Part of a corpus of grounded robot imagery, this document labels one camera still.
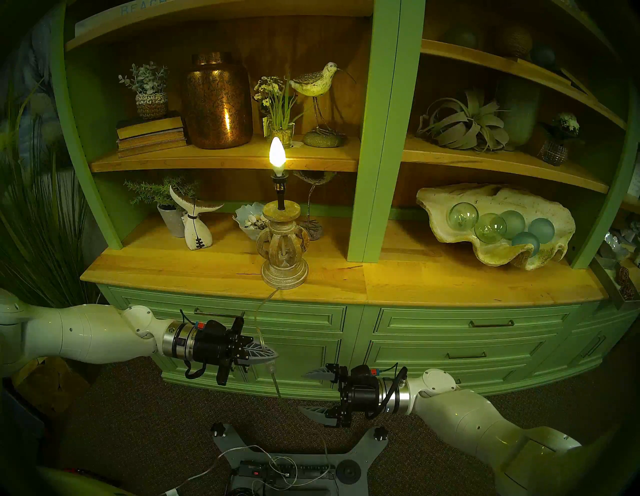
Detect dark green decor ball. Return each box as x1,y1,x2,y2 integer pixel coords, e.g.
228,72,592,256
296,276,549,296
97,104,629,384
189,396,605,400
442,25,480,50

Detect thin white cable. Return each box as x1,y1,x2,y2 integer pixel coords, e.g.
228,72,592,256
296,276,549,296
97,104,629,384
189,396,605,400
162,444,301,496

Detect old yellow hardcover book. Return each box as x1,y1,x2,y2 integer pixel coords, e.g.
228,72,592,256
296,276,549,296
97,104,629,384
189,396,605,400
116,112,185,141

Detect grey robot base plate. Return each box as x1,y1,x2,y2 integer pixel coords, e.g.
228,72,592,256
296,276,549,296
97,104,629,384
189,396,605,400
210,422,390,496

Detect green wooden shelf cabinet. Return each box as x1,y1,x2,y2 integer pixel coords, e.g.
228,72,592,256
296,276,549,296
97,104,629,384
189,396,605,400
50,0,640,403

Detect brown woven decor ball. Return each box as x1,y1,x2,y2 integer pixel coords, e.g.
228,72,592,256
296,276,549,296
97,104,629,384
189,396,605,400
495,24,534,61

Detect plant in woven pot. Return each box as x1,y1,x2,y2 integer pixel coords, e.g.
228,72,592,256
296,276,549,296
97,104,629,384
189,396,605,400
118,61,170,120

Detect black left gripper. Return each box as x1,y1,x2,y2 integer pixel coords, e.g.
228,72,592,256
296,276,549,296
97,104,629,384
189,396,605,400
193,315,279,387

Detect white beach sign board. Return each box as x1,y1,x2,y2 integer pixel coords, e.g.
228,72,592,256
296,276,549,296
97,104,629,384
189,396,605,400
74,0,171,38

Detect tall grass in basket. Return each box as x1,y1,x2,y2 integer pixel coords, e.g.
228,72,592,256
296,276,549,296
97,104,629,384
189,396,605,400
0,95,118,308

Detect brown bird figurine on stone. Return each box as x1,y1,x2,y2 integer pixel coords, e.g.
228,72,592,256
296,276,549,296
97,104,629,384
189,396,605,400
292,170,337,242

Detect white speckled bird figurine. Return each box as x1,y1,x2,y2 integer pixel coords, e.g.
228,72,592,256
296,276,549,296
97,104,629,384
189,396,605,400
288,61,357,149

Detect pale blue shell bowl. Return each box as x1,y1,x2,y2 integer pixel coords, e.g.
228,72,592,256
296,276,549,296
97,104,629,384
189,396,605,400
233,202,271,242

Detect old brown book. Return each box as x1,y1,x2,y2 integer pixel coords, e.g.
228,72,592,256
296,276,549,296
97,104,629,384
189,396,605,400
117,129,187,151
118,139,189,159

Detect clear lamp cable with switch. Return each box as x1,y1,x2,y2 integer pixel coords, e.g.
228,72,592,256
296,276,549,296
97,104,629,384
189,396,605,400
254,288,332,481

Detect white whale tail figurine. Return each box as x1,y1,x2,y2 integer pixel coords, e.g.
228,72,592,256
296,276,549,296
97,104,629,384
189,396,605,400
169,186,224,251

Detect giant clam shell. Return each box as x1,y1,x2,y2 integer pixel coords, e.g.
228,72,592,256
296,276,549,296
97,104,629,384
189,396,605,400
416,183,577,271

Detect green herb in grey pot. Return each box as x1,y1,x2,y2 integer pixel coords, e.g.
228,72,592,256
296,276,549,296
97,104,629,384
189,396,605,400
124,177,198,238

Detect dark teal decor ball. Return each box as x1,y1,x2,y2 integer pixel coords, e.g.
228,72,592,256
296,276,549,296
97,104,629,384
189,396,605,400
530,45,557,71

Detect frosted teal glass ball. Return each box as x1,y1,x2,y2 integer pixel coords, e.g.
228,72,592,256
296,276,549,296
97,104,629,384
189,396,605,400
500,210,527,240
527,217,556,245
511,231,541,256

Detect small plant in glass pot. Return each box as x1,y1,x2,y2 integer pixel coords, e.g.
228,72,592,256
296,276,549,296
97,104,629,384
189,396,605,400
537,112,581,167

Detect clear green glass ball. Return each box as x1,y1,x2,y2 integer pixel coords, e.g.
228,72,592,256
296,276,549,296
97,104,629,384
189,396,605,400
474,213,507,244
447,202,480,232

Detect black power strip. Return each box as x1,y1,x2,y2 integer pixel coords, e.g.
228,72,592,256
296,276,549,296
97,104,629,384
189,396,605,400
235,460,337,488

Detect flowers in glass vase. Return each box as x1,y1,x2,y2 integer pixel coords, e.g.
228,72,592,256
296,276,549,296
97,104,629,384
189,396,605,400
253,75,301,149

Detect grey air plant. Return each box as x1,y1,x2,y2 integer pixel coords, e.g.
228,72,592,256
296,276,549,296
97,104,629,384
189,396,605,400
417,90,511,152

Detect dark wooden crate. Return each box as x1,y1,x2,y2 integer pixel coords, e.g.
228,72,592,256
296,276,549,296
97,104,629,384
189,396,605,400
590,227,640,311

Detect candle shaped light bulb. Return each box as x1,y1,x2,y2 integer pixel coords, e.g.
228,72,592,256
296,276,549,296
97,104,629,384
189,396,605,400
268,136,288,177

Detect wooden log side table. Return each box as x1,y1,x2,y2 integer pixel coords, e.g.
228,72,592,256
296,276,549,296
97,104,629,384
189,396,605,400
12,356,88,418

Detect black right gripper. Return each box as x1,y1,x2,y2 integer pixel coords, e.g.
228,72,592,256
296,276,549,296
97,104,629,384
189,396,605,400
298,364,386,429

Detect carved wooden table lamp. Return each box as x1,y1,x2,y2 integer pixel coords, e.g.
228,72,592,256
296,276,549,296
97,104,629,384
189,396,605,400
256,174,311,291

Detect large copper vase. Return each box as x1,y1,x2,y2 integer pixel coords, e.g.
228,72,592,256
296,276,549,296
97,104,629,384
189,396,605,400
181,51,253,150

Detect pale green ceramic vase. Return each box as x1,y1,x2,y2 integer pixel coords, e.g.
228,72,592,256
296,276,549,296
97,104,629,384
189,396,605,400
497,77,543,148

